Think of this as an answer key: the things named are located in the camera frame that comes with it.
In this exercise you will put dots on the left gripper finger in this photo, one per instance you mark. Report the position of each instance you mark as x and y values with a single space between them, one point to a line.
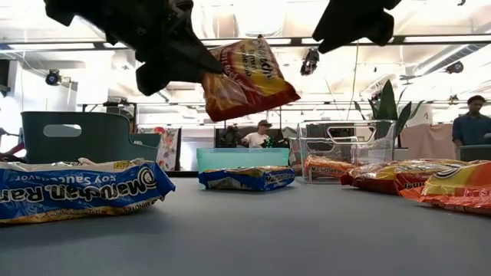
192 57

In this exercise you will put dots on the orange Maruchan ramen pack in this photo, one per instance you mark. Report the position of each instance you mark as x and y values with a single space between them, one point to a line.
460 188
326 168

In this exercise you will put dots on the person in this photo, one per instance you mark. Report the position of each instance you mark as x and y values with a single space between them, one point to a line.
256 140
470 126

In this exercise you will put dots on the dark teal plastic bin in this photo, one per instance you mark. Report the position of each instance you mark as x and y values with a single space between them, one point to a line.
99 142

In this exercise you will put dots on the blue Maruchan ramen pack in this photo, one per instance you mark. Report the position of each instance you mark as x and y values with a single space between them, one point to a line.
76 188
245 180

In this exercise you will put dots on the black hanging camera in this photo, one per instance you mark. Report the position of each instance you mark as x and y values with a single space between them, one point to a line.
308 61

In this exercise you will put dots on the blue-grey table mat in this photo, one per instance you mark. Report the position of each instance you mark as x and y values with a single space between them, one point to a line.
245 245

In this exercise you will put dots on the black aluminium table frame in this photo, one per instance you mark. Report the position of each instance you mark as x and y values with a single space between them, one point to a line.
184 174

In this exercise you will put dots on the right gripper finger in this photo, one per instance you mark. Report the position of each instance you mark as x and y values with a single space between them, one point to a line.
339 27

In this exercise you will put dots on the dark green box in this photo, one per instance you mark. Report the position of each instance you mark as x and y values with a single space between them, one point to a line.
473 153

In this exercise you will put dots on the clear plastic bin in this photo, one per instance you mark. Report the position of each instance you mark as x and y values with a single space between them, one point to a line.
383 149

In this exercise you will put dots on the small turquoise plastic bin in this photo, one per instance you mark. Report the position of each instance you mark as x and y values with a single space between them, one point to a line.
241 157

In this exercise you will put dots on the floral cloth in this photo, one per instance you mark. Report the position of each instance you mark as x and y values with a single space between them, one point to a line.
169 147

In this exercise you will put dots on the pink cloth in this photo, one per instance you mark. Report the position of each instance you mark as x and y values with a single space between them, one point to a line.
429 140

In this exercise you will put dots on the black ceiling spot lamp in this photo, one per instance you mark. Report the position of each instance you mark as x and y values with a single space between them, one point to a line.
53 76
454 67

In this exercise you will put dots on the potted plant white pot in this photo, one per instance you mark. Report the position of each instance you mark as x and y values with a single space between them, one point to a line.
387 103

